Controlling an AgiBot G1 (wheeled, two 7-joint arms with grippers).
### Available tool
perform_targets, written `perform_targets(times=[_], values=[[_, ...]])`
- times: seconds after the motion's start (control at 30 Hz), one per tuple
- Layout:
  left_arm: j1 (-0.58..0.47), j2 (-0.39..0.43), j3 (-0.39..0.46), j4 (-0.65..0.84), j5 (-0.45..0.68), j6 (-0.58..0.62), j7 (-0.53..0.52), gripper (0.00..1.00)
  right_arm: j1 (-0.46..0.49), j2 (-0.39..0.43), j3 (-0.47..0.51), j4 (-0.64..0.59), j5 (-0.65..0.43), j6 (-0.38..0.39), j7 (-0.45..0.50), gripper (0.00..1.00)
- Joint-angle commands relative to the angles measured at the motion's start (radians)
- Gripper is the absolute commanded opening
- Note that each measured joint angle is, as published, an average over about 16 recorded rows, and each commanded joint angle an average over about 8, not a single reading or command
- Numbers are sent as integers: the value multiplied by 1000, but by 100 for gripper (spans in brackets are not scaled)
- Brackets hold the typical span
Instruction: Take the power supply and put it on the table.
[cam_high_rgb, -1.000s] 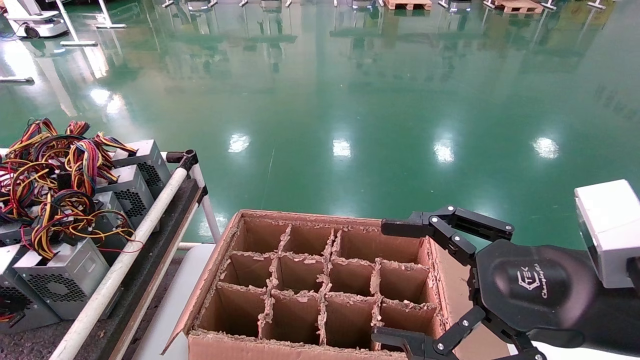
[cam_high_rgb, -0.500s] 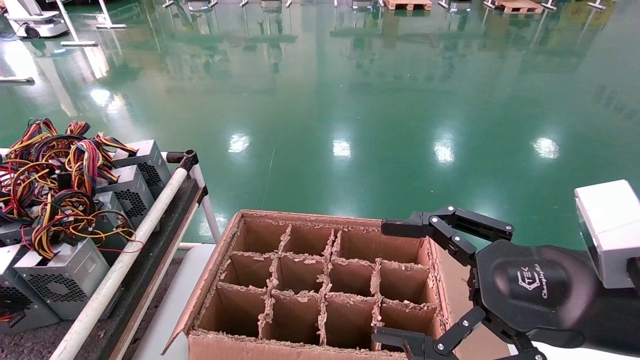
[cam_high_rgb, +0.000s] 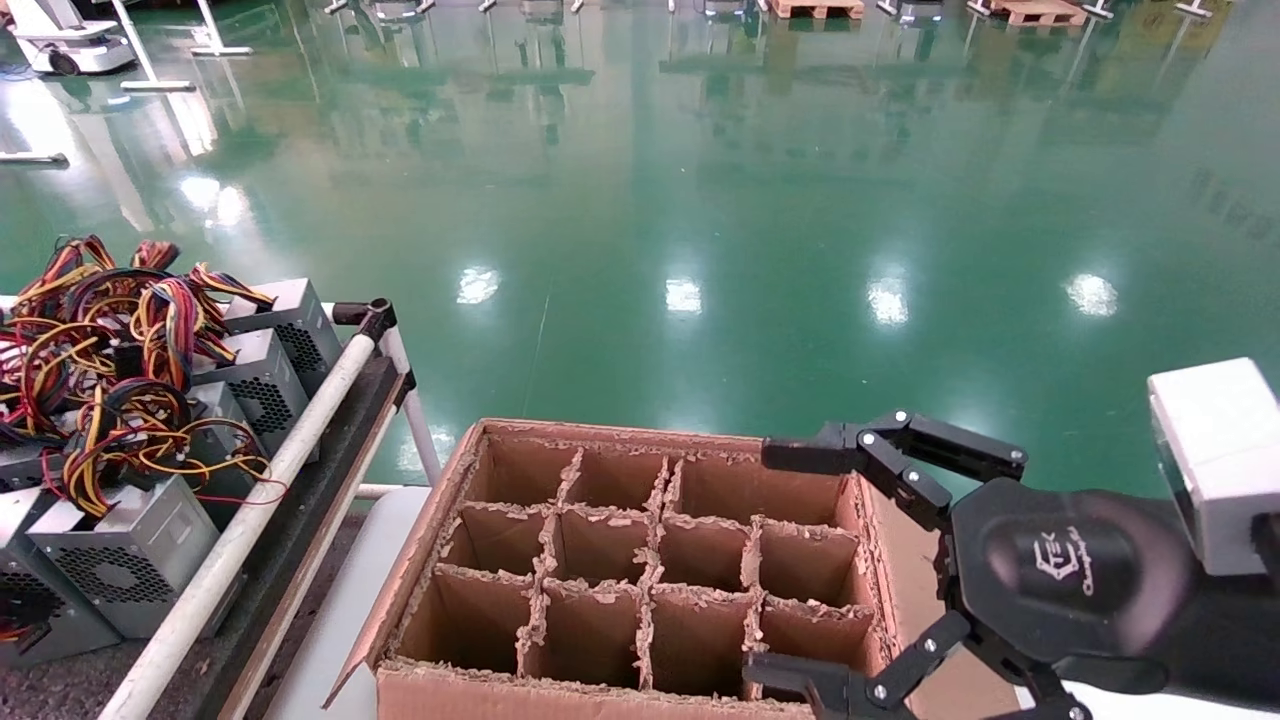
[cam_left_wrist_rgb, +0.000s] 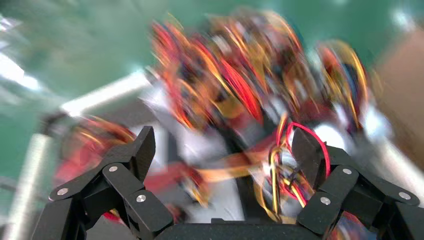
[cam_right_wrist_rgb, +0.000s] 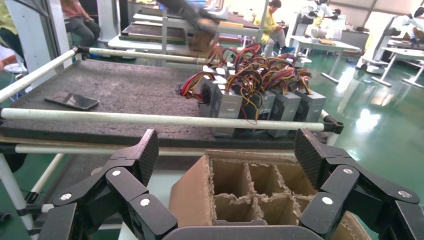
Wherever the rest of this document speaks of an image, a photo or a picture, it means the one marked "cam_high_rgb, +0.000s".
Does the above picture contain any white stand leg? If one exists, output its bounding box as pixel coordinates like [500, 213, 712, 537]
[108, 0, 198, 94]
[190, 0, 255, 58]

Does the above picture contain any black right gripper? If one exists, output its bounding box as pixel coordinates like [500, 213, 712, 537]
[741, 409, 1198, 720]

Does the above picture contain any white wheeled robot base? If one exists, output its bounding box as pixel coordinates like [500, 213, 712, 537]
[5, 0, 139, 78]

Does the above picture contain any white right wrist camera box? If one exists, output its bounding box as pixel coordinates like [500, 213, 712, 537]
[1147, 357, 1280, 578]

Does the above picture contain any white pipe leg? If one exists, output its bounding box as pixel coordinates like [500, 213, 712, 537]
[382, 325, 443, 488]

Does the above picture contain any black pipe connector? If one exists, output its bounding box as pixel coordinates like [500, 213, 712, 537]
[332, 298, 398, 347]

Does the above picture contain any wooden pallet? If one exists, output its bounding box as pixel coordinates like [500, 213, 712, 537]
[985, 0, 1089, 27]
[768, 0, 867, 21]

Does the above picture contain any grey power supply unit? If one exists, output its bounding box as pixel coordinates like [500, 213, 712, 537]
[0, 488, 123, 669]
[185, 380, 273, 501]
[25, 475, 223, 641]
[222, 278, 343, 398]
[190, 328, 309, 461]
[0, 443, 51, 493]

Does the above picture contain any cardboard box with dividers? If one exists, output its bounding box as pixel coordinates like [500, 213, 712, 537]
[325, 418, 1021, 720]

